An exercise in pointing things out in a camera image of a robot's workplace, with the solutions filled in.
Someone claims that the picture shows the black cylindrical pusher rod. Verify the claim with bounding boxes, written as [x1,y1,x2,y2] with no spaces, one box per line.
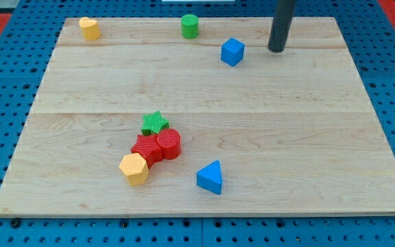
[267,0,297,53]

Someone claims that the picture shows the yellow hexagon block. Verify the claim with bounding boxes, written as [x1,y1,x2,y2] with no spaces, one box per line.
[119,153,149,186]

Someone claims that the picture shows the blue triangle block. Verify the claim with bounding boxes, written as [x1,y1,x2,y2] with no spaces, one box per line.
[196,160,223,195]

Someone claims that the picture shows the wooden board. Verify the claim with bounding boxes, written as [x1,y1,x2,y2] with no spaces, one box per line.
[0,17,395,218]

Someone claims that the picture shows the green star block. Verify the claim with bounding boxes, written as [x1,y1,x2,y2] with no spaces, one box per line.
[141,110,169,136]

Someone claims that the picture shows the red star block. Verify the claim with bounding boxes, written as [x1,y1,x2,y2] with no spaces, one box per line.
[131,134,163,169]

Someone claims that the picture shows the green cylinder block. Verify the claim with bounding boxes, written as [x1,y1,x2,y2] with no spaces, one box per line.
[181,14,199,39]

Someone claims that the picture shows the blue cube block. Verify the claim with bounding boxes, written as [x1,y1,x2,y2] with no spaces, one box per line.
[220,38,245,67]

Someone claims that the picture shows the red cylinder block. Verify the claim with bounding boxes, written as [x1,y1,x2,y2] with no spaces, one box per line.
[156,128,181,160]

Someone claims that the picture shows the yellow heart block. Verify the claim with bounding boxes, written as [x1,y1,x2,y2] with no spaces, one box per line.
[79,16,101,40]

